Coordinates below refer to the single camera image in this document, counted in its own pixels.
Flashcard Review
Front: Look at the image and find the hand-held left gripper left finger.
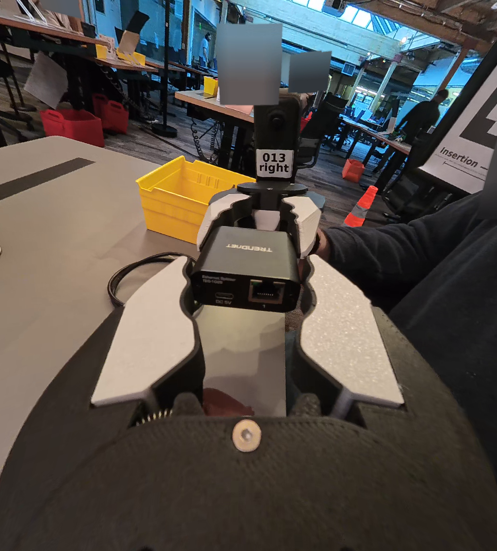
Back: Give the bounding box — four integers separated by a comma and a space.
89, 256, 206, 414

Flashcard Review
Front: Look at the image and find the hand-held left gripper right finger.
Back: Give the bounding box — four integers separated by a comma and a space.
292, 256, 406, 418

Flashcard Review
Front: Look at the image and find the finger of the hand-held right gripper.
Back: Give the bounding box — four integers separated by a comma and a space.
280, 195, 323, 260
196, 192, 253, 252

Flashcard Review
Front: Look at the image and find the black ethernet splitter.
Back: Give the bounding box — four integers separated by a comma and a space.
188, 226, 301, 312

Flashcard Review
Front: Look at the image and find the yellow plastic bin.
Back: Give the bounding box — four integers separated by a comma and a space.
136, 155, 256, 244

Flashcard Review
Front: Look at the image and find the black ethernet cable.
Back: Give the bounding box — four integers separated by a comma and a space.
108, 252, 197, 308

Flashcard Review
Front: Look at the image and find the person's right forearm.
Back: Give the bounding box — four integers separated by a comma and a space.
323, 194, 486, 313

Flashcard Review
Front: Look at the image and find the black office chair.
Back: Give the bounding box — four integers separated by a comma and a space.
300, 92, 348, 168

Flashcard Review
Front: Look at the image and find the orange traffic cone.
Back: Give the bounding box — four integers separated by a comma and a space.
344, 186, 378, 228

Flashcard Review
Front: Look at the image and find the wooden table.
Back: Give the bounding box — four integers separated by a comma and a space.
175, 90, 255, 173
341, 116, 412, 181

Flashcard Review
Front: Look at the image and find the person's dark sweater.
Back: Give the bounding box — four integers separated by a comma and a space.
386, 189, 497, 543

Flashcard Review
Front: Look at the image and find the red fabric bag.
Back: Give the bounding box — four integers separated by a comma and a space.
92, 94, 129, 134
40, 108, 105, 148

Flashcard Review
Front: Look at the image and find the black white framed poster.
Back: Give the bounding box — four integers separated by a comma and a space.
418, 41, 497, 194

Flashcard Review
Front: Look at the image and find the black tape strip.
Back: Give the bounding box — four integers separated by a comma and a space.
0, 158, 96, 212

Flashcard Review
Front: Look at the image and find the white paper sheet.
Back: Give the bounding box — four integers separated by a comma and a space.
24, 64, 68, 109

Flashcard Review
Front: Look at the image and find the long wooden workbench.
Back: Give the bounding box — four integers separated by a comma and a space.
0, 9, 159, 143

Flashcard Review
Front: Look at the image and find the black coiled cord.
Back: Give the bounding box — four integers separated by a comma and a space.
192, 116, 215, 162

